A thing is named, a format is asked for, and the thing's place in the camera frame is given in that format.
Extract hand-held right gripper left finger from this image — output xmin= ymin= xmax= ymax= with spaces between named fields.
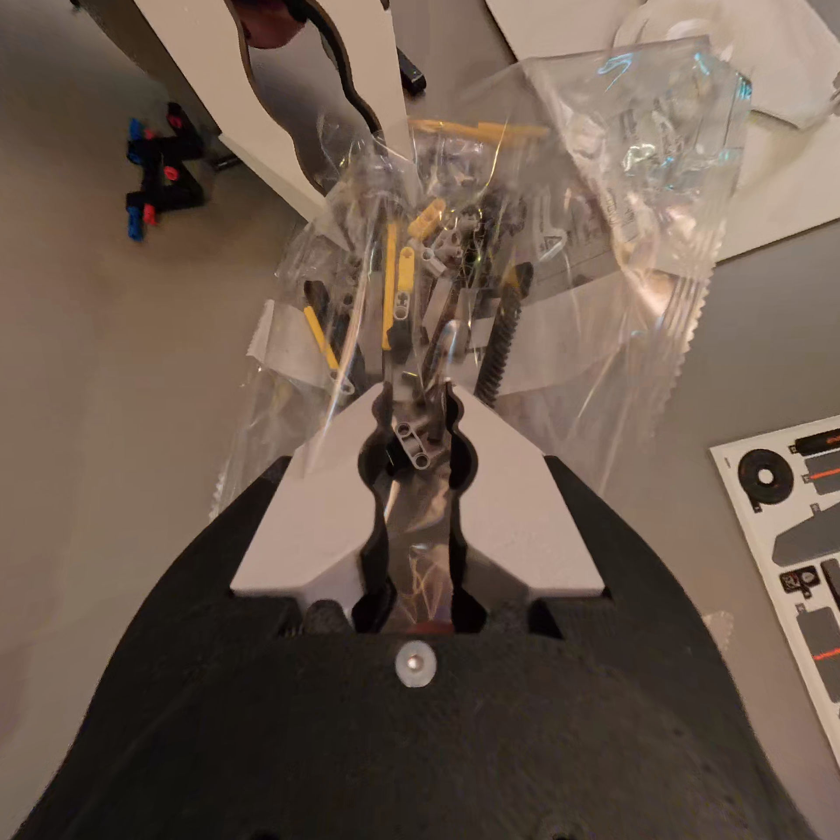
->
xmin=230 ymin=384 xmax=401 ymax=634

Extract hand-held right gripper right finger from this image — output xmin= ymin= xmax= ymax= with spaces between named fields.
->
xmin=446 ymin=382 xmax=605 ymax=634

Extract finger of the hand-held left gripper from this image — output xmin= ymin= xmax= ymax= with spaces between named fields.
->
xmin=252 ymin=0 xmax=414 ymax=194
xmin=134 ymin=0 xmax=329 ymax=224

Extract black lego crank assembly red pins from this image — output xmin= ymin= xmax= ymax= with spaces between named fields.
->
xmin=125 ymin=101 xmax=207 ymax=242

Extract clear bag of grey lego pieces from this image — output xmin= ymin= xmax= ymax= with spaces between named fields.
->
xmin=210 ymin=36 xmax=752 ymax=631

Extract lego sticker sheet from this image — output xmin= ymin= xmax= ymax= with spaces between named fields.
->
xmin=710 ymin=415 xmax=840 ymax=744

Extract white stand with flat base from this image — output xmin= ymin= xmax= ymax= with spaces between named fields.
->
xmin=486 ymin=0 xmax=840 ymax=263

